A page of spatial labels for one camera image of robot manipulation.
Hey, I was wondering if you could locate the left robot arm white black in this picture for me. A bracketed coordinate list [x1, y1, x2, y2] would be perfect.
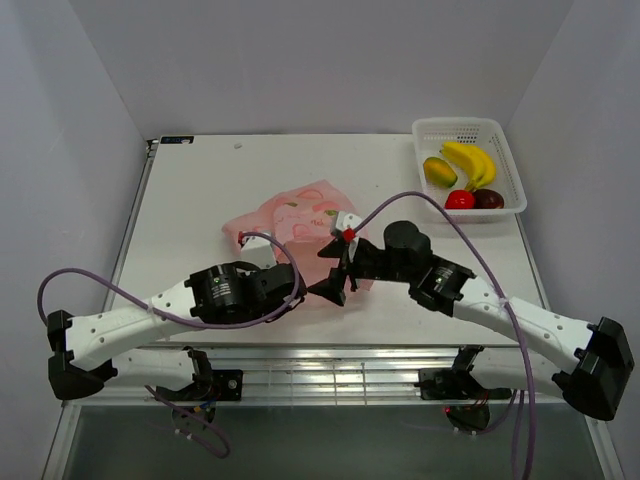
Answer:
[46, 261, 307, 401]

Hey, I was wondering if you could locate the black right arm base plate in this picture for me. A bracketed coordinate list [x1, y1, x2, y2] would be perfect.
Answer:
[414, 368, 513, 400]

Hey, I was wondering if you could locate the pink plastic bag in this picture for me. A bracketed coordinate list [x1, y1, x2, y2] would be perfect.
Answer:
[222, 180, 359, 285]

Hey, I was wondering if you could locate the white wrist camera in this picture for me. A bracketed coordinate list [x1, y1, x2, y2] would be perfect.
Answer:
[330, 211, 362, 244]
[240, 234, 276, 269]

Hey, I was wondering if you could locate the yellow fake fruit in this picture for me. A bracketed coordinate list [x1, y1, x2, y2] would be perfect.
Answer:
[423, 157, 458, 189]

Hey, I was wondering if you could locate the dark label on table corner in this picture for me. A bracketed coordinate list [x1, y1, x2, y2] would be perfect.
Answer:
[159, 136, 194, 145]

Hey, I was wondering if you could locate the yellow fake banana bunch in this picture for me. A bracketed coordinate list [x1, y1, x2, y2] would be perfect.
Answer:
[440, 141, 497, 192]

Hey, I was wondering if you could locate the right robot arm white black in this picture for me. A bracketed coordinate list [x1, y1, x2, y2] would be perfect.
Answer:
[308, 221, 635, 421]

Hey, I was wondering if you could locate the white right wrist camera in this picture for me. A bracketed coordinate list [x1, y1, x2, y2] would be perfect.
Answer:
[330, 211, 362, 244]

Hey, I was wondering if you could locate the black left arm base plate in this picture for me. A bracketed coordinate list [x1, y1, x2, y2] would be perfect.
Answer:
[156, 369, 244, 403]

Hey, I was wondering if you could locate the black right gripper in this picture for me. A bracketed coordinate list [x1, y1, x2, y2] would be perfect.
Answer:
[309, 237, 413, 305]

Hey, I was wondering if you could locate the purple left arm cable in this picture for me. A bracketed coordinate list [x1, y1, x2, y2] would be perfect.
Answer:
[38, 230, 302, 459]

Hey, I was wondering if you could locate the white plastic basket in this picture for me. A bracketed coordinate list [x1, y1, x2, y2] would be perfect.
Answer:
[412, 117, 527, 223]

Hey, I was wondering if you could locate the aluminium table edge rail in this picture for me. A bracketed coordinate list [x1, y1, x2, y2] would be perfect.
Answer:
[63, 344, 601, 407]

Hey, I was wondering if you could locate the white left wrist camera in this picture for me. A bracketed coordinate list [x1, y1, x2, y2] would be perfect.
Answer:
[240, 234, 276, 269]

